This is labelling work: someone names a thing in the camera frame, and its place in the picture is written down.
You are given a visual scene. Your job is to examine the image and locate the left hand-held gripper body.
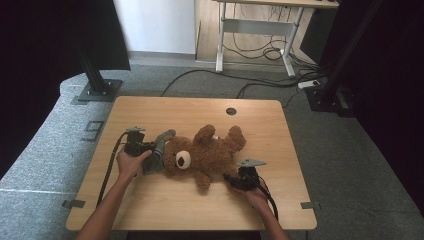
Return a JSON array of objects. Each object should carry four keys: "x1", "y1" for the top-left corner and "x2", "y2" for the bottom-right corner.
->
[{"x1": 123, "y1": 126, "x2": 158, "y2": 158}]

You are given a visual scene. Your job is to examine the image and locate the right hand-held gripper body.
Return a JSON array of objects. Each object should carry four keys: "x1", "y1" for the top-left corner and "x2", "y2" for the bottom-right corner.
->
[{"x1": 232, "y1": 157, "x2": 268, "y2": 192}]

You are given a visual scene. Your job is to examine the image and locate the grey cloth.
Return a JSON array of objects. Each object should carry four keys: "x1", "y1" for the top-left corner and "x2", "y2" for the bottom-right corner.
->
[{"x1": 142, "y1": 128, "x2": 177, "y2": 176}]

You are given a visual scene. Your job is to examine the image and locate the brown teddy bear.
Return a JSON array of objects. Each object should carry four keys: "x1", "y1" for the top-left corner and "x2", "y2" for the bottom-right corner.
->
[{"x1": 162, "y1": 124, "x2": 248, "y2": 191}]

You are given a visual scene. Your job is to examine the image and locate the person's left hand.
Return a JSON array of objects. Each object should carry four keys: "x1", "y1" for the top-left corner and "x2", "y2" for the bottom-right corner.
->
[{"x1": 115, "y1": 148, "x2": 153, "y2": 180}]

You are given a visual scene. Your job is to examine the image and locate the person's right hand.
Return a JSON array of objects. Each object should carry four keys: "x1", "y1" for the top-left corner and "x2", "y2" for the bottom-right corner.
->
[{"x1": 233, "y1": 185, "x2": 270, "y2": 210}]

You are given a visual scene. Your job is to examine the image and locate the black stand with square base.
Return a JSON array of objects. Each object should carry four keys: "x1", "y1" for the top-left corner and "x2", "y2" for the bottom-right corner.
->
[{"x1": 70, "y1": 39, "x2": 124, "y2": 106}]

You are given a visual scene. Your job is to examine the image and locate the white power strip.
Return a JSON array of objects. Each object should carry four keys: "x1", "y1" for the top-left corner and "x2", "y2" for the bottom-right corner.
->
[{"x1": 297, "y1": 79, "x2": 321, "y2": 90}]

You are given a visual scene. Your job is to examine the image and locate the light wooden panel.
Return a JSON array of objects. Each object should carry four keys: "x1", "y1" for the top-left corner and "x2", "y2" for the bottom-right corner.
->
[{"x1": 194, "y1": 0, "x2": 317, "y2": 66}]

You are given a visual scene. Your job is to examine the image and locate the dark curtain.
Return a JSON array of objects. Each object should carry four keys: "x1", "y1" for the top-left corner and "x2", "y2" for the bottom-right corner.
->
[
  {"x1": 0, "y1": 0, "x2": 132, "y2": 181},
  {"x1": 299, "y1": 0, "x2": 424, "y2": 218}
]

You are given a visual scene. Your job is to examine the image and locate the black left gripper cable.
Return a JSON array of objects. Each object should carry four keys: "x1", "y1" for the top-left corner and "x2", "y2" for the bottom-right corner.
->
[{"x1": 95, "y1": 131, "x2": 130, "y2": 209}]

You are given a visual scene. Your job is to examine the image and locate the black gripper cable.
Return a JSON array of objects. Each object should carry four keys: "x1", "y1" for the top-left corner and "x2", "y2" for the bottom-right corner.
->
[
  {"x1": 257, "y1": 176, "x2": 280, "y2": 222},
  {"x1": 95, "y1": 131, "x2": 130, "y2": 209}
]

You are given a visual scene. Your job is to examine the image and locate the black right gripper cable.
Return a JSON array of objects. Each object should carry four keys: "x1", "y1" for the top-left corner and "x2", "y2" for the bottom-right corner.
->
[{"x1": 257, "y1": 176, "x2": 280, "y2": 222}]

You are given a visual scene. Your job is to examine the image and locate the long black floor cable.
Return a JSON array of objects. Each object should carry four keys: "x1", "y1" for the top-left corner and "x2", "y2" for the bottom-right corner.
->
[{"x1": 160, "y1": 68, "x2": 321, "y2": 98}]

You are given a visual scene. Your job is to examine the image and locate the short black floor cable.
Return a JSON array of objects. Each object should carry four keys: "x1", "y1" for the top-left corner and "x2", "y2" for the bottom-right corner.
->
[{"x1": 236, "y1": 79, "x2": 316, "y2": 100}]

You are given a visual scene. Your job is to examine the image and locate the black stand with slanted post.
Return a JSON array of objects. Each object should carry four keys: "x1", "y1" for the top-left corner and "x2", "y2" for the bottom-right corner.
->
[{"x1": 304, "y1": 0, "x2": 384, "y2": 118}]

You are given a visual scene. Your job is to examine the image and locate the tangle of black cables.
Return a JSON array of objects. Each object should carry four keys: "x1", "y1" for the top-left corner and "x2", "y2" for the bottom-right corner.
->
[{"x1": 222, "y1": 31, "x2": 292, "y2": 62}]

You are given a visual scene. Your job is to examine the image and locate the white desk frame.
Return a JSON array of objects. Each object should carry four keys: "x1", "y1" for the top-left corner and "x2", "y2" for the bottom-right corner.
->
[{"x1": 213, "y1": 0, "x2": 340, "y2": 79}]

